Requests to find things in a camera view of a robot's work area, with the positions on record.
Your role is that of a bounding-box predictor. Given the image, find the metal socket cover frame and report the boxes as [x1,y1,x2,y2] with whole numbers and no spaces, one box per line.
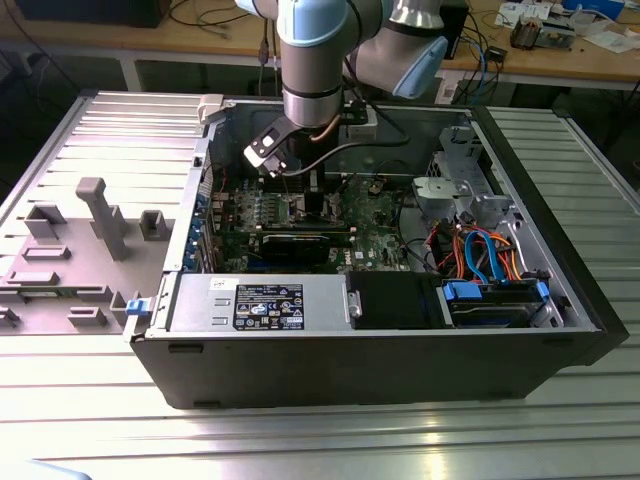
[324,192,349,220]

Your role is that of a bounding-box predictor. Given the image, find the green motherboard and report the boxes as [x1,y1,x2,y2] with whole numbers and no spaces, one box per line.
[202,167,434,275]

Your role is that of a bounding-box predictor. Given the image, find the black graphics card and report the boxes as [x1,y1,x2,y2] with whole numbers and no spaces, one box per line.
[259,230,334,266]

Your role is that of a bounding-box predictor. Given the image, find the metal disk bay cage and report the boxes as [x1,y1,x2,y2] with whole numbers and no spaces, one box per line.
[412,124,519,226]

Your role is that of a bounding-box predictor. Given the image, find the wooden desk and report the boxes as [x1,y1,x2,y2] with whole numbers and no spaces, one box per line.
[0,0,640,94]

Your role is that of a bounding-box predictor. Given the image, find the black plastic shroud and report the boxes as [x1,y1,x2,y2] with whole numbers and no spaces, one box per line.
[347,272,444,331]

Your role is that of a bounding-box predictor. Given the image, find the black upright box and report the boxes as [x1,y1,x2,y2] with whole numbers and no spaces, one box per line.
[442,0,471,61]

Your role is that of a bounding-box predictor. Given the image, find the silver power supply with label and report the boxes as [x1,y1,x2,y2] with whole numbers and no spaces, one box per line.
[168,273,349,334]

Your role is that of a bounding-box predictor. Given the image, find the black open PC case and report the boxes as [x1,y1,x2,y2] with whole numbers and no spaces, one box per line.
[122,94,630,411]

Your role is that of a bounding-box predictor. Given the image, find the white printed papers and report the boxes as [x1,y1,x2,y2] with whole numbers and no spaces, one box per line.
[494,1,524,27]

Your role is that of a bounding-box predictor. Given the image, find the hard disk in blue carrier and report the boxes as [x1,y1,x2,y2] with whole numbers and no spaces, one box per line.
[439,279,551,329]

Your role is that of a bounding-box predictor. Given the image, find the copper heatsink cooler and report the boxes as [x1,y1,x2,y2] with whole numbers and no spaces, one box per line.
[509,13,542,51]

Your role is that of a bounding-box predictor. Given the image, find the grey plastic parts rack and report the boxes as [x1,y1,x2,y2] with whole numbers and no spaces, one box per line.
[0,177,174,336]

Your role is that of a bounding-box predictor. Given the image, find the dark monitor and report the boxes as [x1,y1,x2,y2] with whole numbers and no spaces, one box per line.
[14,0,164,29]

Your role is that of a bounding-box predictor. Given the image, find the loose green circuit board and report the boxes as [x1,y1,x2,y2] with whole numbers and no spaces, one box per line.
[539,19,576,51]

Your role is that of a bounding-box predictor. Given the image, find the green RAM stick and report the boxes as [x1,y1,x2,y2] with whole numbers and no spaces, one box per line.
[19,289,109,302]

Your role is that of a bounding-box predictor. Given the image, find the blue plastic box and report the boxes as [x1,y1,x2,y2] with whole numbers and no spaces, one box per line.
[562,0,626,24]

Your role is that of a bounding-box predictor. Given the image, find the white plastic bag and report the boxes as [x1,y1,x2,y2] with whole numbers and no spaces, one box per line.
[584,28,639,54]

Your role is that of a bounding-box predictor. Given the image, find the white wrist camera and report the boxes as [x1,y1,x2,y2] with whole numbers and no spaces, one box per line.
[243,127,292,180]

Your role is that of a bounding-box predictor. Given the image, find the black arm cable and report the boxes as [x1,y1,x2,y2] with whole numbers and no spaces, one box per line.
[299,99,412,174]

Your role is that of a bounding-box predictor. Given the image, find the red wire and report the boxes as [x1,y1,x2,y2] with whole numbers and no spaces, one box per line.
[427,219,456,275]

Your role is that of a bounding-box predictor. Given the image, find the blue flat wire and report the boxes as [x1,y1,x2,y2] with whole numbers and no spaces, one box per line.
[463,228,507,285]

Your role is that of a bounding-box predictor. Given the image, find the orange wire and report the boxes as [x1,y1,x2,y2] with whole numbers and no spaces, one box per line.
[451,225,525,282]

